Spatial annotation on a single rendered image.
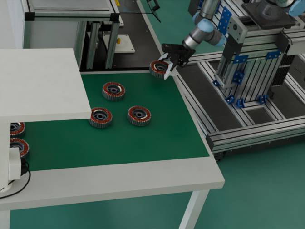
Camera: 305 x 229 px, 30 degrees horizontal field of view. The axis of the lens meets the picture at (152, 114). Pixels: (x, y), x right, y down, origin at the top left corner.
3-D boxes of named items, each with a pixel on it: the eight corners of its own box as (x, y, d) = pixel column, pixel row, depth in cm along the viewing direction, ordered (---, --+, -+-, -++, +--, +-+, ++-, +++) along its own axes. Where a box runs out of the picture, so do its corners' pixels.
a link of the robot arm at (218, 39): (218, 27, 295) (205, 19, 287) (229, 40, 288) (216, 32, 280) (209, 38, 298) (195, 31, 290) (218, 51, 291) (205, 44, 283)
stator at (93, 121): (115, 126, 264) (116, 120, 261) (92, 130, 259) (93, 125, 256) (105, 110, 271) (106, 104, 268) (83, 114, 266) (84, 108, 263)
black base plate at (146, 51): (135, 3, 347) (135, 0, 345) (165, 69, 304) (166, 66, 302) (58, 2, 331) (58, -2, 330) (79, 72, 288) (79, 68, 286)
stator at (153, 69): (166, 64, 298) (168, 59, 296) (173, 78, 291) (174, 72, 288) (146, 65, 295) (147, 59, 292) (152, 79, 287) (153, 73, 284)
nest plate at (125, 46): (127, 36, 316) (128, 34, 315) (134, 52, 306) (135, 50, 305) (101, 36, 311) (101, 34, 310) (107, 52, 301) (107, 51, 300)
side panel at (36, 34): (76, 71, 288) (84, 17, 267) (77, 74, 286) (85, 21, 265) (20, 72, 279) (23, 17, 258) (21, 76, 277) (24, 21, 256)
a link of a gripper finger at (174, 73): (174, 83, 288) (181, 67, 288) (165, 79, 285) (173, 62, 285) (170, 82, 291) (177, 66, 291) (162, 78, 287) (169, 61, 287)
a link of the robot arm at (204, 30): (218, 30, 280) (208, 24, 274) (203, 46, 284) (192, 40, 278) (212, 21, 284) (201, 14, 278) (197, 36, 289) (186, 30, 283)
